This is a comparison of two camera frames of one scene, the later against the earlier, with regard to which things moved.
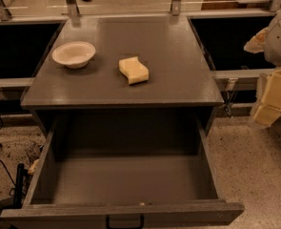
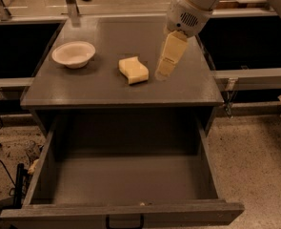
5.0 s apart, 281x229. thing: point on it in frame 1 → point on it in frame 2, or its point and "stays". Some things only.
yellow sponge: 135,71 stays
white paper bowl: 74,54 stays
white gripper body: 280,42 → 185,15
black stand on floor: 20,189 stays
